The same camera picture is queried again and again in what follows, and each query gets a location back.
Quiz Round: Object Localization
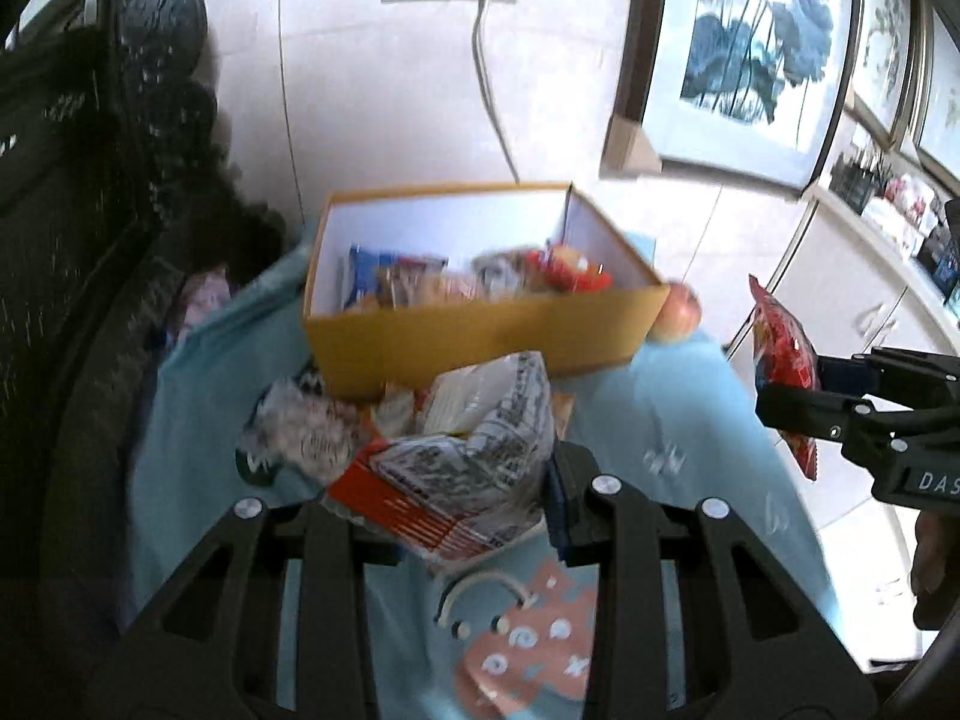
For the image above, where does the blue snack packet in box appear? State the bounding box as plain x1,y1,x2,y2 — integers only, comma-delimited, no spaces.
343,245,402,309

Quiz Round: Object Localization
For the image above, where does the yellow cardboard box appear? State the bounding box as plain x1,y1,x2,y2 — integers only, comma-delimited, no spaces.
302,182,669,400

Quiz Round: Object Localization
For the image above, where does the red apple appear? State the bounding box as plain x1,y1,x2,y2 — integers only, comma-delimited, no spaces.
649,281,703,344

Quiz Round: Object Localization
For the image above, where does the white power cable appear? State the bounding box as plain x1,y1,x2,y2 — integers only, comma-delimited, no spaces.
470,0,524,185

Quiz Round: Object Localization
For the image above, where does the dark carved wooden furniture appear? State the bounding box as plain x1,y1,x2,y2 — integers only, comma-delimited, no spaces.
2,0,285,718

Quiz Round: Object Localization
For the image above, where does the red yellow snack packet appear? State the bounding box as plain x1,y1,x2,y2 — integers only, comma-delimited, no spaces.
523,245,613,293

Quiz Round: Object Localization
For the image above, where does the brown snack packet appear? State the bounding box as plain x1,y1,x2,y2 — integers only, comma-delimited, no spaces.
386,259,478,309

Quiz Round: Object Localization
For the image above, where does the framed lotus painting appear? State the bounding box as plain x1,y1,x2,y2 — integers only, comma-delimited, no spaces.
602,0,862,192

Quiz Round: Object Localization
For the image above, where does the white crinkled snack packet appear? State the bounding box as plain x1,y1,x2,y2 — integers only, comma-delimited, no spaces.
235,371,373,488

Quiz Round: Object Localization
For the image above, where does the person's right hand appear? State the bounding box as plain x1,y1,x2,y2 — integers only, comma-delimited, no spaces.
910,512,958,631

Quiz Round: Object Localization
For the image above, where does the red white noodle snack bag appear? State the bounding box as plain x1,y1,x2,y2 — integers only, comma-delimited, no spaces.
325,351,555,564

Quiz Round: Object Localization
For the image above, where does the white cabinet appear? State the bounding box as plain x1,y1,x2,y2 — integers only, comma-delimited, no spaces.
709,187,952,667

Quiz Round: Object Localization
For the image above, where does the light blue printed cloth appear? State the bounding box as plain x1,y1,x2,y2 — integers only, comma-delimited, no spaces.
118,219,842,720

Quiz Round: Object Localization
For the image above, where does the red black snack packet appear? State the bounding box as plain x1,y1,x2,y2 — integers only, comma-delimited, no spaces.
746,273,824,483

